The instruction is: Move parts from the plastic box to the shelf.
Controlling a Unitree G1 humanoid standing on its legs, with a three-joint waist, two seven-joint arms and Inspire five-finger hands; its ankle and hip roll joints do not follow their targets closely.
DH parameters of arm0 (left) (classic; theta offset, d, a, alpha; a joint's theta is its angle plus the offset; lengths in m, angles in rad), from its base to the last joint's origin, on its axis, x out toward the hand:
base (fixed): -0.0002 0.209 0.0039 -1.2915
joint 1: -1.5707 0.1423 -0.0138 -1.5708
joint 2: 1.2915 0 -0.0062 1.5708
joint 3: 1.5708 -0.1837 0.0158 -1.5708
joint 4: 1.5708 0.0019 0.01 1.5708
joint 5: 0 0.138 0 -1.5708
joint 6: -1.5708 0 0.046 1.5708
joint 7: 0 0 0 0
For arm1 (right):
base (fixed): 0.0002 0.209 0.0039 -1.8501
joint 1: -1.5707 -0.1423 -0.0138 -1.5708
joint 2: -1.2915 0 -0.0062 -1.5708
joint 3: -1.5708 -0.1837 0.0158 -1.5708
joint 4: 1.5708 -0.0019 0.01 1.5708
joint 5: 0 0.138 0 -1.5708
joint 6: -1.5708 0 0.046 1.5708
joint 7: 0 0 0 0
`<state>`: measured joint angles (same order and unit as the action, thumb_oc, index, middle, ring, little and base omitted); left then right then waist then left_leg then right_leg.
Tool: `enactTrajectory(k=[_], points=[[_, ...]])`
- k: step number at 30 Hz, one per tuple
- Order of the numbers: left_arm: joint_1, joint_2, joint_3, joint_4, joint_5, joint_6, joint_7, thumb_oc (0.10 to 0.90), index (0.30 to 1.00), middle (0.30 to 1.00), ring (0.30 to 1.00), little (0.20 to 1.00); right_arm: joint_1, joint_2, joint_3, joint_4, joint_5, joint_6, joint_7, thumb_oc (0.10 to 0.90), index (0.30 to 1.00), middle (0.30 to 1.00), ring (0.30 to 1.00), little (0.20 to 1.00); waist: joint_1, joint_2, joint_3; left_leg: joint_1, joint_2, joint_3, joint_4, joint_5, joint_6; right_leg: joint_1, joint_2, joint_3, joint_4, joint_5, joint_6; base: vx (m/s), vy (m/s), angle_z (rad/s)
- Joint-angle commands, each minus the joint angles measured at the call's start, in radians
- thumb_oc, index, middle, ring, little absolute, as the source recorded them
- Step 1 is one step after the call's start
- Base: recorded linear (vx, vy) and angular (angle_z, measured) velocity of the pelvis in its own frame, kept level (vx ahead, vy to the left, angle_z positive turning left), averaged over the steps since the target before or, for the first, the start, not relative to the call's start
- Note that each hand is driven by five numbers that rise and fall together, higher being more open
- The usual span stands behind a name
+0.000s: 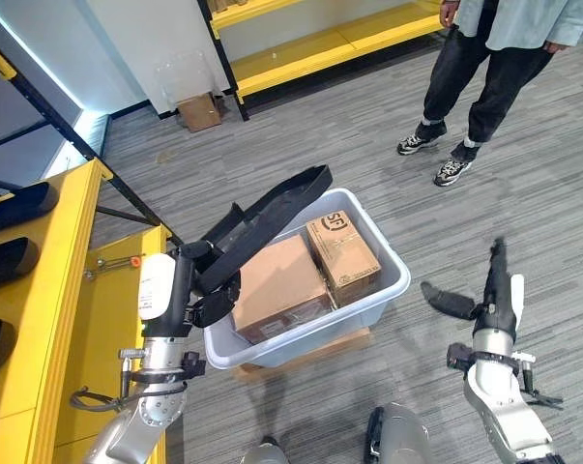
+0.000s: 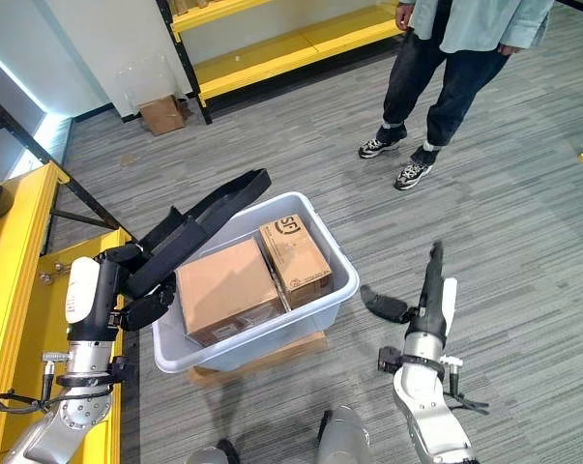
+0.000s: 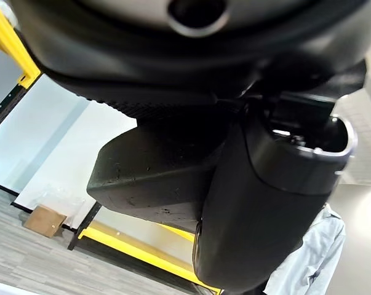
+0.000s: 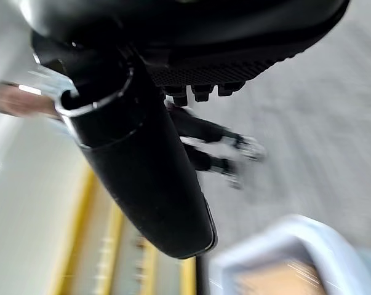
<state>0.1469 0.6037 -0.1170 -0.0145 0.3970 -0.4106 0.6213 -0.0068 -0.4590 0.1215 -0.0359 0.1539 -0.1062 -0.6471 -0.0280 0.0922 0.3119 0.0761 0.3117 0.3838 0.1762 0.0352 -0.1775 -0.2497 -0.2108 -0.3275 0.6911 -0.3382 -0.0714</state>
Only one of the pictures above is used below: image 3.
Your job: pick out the clear plastic bag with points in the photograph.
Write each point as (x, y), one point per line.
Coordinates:
(60, 196)

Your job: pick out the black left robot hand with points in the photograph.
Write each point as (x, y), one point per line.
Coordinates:
(160, 46)

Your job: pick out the black perforated shelf upright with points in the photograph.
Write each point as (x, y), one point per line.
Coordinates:
(85, 224)
(3, 107)

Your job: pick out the yellow shelf beam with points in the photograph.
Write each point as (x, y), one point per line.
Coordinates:
(136, 249)
(10, 40)

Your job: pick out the person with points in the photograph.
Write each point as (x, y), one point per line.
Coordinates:
(311, 261)

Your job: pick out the brown cardboard box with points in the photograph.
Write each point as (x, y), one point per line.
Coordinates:
(45, 219)

